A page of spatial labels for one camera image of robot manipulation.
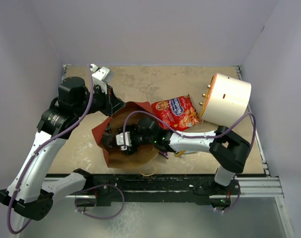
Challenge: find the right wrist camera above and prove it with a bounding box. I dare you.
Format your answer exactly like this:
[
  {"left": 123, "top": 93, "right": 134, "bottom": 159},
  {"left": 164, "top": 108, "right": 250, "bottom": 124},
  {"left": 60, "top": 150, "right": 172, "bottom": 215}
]
[{"left": 116, "top": 131, "right": 132, "bottom": 151}]

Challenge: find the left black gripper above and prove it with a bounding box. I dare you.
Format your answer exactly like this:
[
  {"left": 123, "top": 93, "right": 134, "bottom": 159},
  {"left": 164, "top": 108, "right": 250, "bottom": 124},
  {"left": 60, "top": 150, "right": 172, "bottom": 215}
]
[{"left": 74, "top": 83, "right": 126, "bottom": 118}]

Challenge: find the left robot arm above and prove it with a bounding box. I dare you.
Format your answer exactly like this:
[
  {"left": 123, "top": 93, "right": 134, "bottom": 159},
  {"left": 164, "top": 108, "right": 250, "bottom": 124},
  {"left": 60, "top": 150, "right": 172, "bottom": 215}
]
[{"left": 0, "top": 77, "right": 126, "bottom": 221}]

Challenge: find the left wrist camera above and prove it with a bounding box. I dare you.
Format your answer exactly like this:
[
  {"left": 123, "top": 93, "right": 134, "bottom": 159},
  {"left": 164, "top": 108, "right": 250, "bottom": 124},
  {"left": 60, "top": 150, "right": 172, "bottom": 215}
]
[{"left": 90, "top": 63, "right": 114, "bottom": 86}]

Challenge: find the red cookie snack bag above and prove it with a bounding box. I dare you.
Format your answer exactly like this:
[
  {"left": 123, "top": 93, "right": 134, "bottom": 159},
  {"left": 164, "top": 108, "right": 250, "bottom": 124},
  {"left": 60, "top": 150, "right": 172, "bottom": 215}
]
[{"left": 151, "top": 94, "right": 201, "bottom": 131}]

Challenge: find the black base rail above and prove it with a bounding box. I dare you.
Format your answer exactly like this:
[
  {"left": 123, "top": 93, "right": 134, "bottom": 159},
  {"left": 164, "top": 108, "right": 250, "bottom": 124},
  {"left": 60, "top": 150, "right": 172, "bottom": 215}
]
[{"left": 41, "top": 173, "right": 281, "bottom": 207}]

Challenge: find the red paper bag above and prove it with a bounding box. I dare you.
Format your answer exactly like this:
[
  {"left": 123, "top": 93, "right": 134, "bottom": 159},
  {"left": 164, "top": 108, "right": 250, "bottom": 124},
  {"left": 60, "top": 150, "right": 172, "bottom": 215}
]
[{"left": 91, "top": 101, "right": 159, "bottom": 177}]

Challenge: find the yellow candy packet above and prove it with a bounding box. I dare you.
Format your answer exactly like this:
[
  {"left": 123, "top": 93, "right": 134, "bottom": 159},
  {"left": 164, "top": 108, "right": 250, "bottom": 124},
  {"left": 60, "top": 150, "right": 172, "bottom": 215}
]
[{"left": 175, "top": 150, "right": 185, "bottom": 157}]

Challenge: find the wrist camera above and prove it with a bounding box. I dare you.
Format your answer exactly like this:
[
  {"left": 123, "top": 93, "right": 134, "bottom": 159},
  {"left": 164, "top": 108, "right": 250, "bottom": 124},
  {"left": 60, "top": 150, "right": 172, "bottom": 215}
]
[
  {"left": 116, "top": 131, "right": 132, "bottom": 151},
  {"left": 90, "top": 63, "right": 114, "bottom": 86}
]

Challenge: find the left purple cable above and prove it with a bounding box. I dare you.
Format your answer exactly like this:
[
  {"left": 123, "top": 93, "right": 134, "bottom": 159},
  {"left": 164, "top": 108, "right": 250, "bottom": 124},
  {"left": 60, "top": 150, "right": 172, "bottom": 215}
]
[{"left": 6, "top": 63, "right": 94, "bottom": 235}]

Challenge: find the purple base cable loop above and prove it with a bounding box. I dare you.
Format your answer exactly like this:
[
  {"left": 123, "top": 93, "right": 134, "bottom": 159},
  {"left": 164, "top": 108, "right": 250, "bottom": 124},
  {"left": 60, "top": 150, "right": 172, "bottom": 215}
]
[{"left": 74, "top": 182, "right": 126, "bottom": 220}]

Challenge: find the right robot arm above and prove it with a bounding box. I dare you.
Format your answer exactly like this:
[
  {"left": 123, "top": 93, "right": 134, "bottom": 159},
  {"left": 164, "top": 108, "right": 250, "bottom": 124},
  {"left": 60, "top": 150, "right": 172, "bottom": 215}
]
[{"left": 101, "top": 117, "right": 251, "bottom": 194}]

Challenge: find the white cylindrical drawer toy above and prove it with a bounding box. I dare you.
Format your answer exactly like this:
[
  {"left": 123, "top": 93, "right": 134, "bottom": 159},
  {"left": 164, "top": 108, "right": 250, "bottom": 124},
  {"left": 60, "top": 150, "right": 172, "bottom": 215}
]
[{"left": 199, "top": 73, "right": 251, "bottom": 127}]

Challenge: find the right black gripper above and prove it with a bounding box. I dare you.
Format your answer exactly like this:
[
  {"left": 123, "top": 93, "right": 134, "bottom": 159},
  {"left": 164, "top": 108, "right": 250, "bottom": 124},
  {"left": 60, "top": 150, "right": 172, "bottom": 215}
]
[{"left": 121, "top": 126, "right": 155, "bottom": 156}]

